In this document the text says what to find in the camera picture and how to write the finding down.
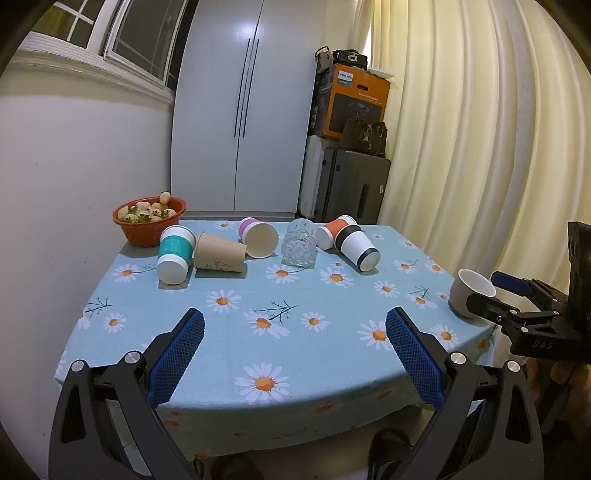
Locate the pile of pale strawberries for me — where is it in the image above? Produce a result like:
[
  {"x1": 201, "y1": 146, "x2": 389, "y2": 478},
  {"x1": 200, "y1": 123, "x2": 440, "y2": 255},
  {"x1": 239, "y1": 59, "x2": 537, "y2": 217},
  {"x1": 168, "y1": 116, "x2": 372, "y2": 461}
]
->
[{"x1": 117, "y1": 191, "x2": 178, "y2": 223}]

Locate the orange cardboard box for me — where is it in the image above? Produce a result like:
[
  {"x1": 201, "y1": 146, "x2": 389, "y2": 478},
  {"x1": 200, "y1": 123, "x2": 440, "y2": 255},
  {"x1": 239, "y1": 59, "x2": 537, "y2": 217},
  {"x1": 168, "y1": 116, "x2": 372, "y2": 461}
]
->
[{"x1": 309, "y1": 63, "x2": 391, "y2": 140}]

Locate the grey suitcase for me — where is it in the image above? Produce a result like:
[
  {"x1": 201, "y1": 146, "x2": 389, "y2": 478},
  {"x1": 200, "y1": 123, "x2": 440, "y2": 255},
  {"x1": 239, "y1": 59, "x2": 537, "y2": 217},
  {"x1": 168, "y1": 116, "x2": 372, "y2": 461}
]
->
[{"x1": 313, "y1": 146, "x2": 393, "y2": 226}]

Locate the cream curtain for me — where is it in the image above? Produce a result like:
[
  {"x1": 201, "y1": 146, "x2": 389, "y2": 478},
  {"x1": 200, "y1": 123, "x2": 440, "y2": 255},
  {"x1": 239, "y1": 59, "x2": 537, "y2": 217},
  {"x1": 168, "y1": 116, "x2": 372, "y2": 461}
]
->
[{"x1": 364, "y1": 0, "x2": 591, "y2": 326}]

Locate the teal sleeve white cup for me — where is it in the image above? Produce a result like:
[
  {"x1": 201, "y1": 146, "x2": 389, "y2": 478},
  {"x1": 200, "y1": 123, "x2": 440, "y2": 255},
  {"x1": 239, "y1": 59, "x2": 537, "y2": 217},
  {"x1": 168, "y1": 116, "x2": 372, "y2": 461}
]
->
[{"x1": 156, "y1": 224, "x2": 197, "y2": 285}]

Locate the grey white mug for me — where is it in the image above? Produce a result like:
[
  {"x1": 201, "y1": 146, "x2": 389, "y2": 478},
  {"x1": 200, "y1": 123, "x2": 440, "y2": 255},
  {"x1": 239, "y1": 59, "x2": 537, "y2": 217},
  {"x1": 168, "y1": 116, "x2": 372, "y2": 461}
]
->
[{"x1": 448, "y1": 268, "x2": 498, "y2": 320}]

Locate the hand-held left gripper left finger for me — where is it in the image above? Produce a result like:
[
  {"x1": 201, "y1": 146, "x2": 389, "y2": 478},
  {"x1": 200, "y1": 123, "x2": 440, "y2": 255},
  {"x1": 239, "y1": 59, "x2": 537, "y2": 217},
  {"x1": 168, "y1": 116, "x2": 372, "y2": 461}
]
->
[{"x1": 48, "y1": 308, "x2": 206, "y2": 480}]

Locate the black handbag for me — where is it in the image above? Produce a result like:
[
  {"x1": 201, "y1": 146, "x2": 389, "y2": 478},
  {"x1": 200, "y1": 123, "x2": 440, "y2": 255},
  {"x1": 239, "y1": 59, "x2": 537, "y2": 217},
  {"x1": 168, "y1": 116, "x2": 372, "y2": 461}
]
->
[{"x1": 341, "y1": 117, "x2": 389, "y2": 158}]

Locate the brown kraft paper cup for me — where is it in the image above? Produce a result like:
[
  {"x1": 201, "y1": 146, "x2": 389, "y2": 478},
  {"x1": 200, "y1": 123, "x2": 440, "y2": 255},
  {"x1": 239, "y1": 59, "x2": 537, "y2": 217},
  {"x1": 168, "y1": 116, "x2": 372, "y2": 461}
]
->
[{"x1": 193, "y1": 232, "x2": 248, "y2": 274}]

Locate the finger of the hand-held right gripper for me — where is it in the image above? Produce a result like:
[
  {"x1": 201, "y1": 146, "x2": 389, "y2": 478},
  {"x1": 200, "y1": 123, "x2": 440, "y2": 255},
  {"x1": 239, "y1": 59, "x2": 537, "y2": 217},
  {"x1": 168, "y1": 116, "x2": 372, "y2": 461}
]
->
[
  {"x1": 465, "y1": 292, "x2": 524, "y2": 325},
  {"x1": 490, "y1": 271, "x2": 571, "y2": 315}
]

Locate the black device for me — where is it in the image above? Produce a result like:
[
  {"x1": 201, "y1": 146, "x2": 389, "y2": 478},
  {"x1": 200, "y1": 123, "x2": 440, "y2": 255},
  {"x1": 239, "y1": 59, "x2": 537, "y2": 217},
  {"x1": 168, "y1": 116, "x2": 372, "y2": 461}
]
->
[{"x1": 331, "y1": 48, "x2": 369, "y2": 71}]

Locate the white wardrobe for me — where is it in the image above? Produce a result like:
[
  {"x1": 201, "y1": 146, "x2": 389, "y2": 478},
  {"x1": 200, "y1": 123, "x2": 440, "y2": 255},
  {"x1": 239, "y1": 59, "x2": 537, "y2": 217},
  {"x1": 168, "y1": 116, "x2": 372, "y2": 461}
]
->
[{"x1": 170, "y1": 0, "x2": 376, "y2": 219}]

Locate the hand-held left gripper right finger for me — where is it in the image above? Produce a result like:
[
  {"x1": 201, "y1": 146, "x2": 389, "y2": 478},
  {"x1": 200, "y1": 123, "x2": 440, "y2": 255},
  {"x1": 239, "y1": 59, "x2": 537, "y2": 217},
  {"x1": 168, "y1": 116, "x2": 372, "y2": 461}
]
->
[{"x1": 385, "y1": 306, "x2": 546, "y2": 480}]

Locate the red plastic colander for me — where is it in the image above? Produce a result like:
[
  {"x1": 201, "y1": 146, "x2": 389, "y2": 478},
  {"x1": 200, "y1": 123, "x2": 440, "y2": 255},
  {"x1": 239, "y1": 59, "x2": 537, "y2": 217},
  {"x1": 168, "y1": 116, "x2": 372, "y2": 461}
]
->
[{"x1": 113, "y1": 196, "x2": 187, "y2": 248}]

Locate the person's right hand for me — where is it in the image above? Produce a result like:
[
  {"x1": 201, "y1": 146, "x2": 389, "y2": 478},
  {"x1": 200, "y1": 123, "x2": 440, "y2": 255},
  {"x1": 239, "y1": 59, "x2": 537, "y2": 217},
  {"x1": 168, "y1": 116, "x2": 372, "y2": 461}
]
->
[{"x1": 527, "y1": 357, "x2": 583, "y2": 416}]

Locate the clear glass tumbler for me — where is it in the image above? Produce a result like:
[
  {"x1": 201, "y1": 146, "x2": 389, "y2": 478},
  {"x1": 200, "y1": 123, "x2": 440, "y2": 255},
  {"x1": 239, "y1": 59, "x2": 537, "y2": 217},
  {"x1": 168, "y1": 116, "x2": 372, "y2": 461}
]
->
[{"x1": 281, "y1": 218, "x2": 318, "y2": 268}]

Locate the white framed window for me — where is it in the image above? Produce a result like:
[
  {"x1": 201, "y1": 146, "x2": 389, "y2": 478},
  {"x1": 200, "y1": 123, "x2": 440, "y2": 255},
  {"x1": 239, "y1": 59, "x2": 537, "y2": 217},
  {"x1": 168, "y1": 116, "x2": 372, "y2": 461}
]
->
[{"x1": 33, "y1": 0, "x2": 187, "y2": 89}]

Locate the black slipper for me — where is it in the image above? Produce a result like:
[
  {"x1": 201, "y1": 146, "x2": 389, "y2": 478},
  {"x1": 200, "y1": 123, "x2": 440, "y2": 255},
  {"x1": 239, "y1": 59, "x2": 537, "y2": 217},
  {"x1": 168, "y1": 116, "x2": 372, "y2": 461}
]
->
[{"x1": 368, "y1": 428, "x2": 413, "y2": 480}]

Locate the blue daisy tablecloth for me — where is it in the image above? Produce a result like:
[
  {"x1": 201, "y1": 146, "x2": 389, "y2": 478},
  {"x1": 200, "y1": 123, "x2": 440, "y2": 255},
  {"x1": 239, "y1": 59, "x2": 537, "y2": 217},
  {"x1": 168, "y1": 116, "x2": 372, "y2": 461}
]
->
[{"x1": 54, "y1": 219, "x2": 493, "y2": 459}]

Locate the pink sleeve white cup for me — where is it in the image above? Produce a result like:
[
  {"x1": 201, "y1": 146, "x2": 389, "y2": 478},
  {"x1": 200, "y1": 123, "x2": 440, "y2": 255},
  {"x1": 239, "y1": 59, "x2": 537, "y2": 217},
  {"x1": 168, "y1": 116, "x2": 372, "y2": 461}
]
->
[{"x1": 237, "y1": 216, "x2": 280, "y2": 258}]

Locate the black banded white cup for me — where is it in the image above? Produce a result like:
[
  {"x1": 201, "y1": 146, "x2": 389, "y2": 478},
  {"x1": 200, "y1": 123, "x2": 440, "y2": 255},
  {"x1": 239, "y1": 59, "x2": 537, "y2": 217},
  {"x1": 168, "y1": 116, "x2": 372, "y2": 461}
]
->
[{"x1": 335, "y1": 224, "x2": 380, "y2": 272}]

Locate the orange sleeve white cup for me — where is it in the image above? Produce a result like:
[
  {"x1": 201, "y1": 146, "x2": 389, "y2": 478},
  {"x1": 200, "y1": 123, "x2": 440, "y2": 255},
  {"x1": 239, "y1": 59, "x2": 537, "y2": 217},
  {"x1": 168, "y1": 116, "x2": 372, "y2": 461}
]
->
[{"x1": 315, "y1": 214, "x2": 359, "y2": 251}]

